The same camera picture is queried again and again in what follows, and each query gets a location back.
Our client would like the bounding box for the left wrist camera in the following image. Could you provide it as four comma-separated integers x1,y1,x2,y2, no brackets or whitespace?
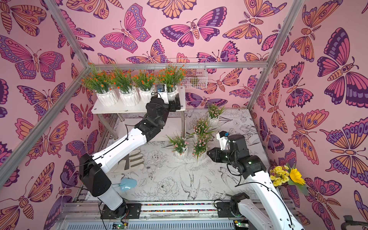
156,84,169,104

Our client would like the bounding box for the white wire basket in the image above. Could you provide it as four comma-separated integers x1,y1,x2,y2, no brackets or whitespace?
165,56,208,90

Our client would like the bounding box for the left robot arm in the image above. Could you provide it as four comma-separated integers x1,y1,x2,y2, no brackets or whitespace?
79,96,169,219

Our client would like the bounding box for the yellow flower bouquet vase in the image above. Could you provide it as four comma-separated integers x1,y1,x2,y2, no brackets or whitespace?
269,164,309,195

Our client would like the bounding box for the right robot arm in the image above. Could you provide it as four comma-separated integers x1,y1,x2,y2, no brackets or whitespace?
207,131,304,230

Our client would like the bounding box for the pink plant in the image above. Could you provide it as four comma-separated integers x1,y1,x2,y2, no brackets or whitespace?
167,135,188,160
193,118,214,142
192,134,212,161
208,104,225,126

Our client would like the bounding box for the white two-tier rack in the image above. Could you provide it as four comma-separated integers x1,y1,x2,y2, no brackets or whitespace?
92,86,187,141

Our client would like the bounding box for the orange plant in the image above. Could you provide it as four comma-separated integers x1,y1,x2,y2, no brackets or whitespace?
82,63,118,107
110,67,140,107
157,65,186,101
131,71,156,103

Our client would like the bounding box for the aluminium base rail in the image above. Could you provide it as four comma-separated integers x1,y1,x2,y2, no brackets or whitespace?
57,199,300,230

